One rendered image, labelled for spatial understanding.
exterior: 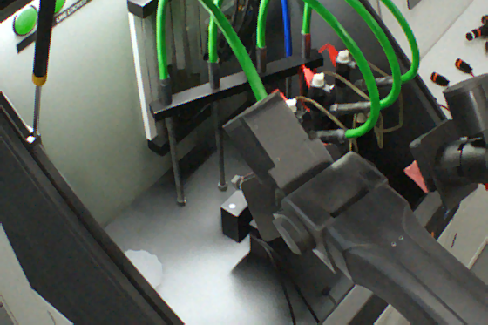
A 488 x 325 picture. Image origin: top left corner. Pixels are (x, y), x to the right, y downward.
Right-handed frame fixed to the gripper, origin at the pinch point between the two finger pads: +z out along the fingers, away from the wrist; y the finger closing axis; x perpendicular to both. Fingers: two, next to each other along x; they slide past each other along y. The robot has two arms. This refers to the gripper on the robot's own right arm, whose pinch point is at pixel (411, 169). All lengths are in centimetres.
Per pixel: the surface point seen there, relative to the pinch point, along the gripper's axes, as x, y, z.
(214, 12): 15.1, 29.9, 2.4
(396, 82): -11.9, 9.7, 11.5
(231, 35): 15.4, 26.3, 0.5
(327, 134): -2.2, 6.6, 21.8
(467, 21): -64, 9, 45
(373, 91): -4.3, 10.8, 7.4
